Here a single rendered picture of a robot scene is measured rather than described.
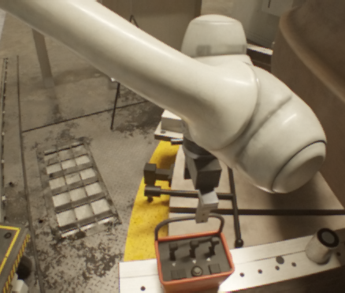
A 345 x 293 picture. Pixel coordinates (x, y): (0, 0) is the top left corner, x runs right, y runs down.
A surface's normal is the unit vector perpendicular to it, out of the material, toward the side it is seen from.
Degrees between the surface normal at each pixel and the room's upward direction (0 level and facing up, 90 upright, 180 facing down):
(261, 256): 0
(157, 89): 91
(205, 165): 0
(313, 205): 0
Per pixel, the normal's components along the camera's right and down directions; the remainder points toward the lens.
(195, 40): -0.70, 0.11
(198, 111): 0.03, 0.69
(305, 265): 0.04, -0.77
